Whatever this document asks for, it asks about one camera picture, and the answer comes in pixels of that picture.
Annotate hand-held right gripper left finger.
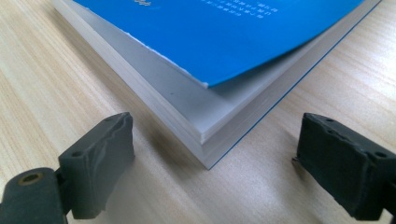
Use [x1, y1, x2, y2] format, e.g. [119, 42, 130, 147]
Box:
[58, 111, 135, 220]

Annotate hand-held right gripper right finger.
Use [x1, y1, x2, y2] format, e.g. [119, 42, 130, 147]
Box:
[291, 112, 396, 222]

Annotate blue softcover book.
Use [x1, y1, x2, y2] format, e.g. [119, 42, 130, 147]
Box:
[50, 0, 382, 171]

